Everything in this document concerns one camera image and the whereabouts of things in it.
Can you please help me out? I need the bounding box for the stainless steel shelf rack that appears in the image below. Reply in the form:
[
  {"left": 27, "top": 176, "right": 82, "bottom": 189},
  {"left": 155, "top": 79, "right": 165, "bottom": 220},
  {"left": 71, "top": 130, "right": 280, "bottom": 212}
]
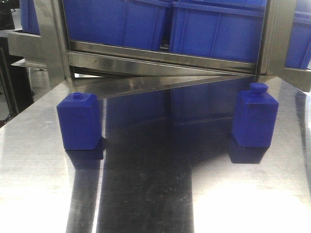
[{"left": 7, "top": 0, "right": 311, "bottom": 92}]

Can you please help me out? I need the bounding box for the blue part with small knob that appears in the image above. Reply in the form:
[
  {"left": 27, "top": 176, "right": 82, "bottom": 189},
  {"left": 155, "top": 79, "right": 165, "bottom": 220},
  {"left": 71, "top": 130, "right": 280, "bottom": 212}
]
[{"left": 56, "top": 92, "right": 102, "bottom": 150}]

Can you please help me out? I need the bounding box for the blue part with wide cap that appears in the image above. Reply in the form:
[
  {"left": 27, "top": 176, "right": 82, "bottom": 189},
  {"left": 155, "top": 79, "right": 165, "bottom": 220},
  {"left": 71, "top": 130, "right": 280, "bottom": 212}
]
[{"left": 232, "top": 83, "right": 279, "bottom": 148}]

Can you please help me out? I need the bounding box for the blue bin centre left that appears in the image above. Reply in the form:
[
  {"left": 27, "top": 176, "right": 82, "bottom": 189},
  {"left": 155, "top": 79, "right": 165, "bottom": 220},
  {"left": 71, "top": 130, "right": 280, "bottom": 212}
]
[{"left": 63, "top": 0, "right": 173, "bottom": 50}]

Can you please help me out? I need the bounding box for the blue bin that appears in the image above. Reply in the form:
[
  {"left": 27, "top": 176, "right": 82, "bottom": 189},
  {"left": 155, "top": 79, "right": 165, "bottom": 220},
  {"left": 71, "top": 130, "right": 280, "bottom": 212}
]
[
  {"left": 285, "top": 0, "right": 311, "bottom": 69},
  {"left": 63, "top": 0, "right": 173, "bottom": 50},
  {"left": 19, "top": 0, "right": 40, "bottom": 34},
  {"left": 169, "top": 1, "right": 264, "bottom": 63}
]

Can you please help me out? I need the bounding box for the blue bin far right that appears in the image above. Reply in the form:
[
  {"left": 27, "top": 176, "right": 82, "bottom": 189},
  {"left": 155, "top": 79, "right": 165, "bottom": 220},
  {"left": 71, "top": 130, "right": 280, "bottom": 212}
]
[{"left": 285, "top": 0, "right": 311, "bottom": 69}]

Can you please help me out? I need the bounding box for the blue bin centre right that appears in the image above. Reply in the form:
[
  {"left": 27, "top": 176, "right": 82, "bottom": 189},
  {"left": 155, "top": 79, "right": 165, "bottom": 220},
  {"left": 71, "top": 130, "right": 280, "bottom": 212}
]
[{"left": 169, "top": 1, "right": 264, "bottom": 63}]

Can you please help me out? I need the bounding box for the blue bin far left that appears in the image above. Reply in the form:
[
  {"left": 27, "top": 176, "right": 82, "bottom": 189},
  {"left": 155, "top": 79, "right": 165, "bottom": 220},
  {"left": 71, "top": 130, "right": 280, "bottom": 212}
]
[{"left": 19, "top": 0, "right": 40, "bottom": 34}]

